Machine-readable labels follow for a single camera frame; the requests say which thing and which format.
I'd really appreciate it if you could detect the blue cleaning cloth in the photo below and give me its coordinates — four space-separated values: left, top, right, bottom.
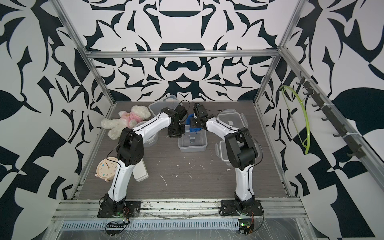
186 114 202 133

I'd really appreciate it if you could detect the clear rectangular lunch box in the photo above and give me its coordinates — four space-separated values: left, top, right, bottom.
178 125 208 153
149 95 181 116

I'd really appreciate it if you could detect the round clear container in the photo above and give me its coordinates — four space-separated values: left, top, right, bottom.
135 121 159 148

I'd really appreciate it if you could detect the clear lunch box lid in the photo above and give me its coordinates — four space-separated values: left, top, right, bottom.
215 141 232 166
218 109 249 129

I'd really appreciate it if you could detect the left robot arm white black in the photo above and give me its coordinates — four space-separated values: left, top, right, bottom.
102 105 188 216

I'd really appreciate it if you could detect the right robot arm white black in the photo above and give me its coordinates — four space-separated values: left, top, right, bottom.
191 103 259 210

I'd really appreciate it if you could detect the white teddy bear pink shirt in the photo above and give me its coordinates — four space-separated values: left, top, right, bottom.
101 105 152 140

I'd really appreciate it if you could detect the white rectangular box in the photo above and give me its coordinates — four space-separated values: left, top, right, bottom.
133 161 149 182

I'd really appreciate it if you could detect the pink round alarm clock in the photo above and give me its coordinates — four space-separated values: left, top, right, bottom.
95 157 119 183

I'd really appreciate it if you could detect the green clothes hanger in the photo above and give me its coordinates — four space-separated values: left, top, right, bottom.
279 85 312 155

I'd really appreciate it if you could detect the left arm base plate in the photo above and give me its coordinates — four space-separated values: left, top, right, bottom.
97 201 142 218

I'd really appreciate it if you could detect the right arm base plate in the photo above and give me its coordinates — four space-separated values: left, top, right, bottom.
219 199 264 217

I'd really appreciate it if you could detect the aluminium frame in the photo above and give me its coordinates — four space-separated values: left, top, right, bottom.
49 0 384 240

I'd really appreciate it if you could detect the black wall hook rack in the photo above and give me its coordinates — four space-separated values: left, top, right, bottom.
298 73 367 159

